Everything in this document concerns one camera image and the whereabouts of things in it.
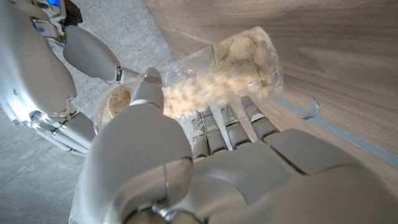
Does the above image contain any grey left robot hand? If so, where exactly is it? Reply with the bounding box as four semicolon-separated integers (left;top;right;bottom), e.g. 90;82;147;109
70;67;398;224

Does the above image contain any clear plastic cup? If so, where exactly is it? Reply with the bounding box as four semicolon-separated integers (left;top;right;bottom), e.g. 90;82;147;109
157;26;285;125
92;77;149;136

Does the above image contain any grey tape outline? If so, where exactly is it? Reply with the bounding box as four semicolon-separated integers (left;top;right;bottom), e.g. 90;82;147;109
272;95;398;169

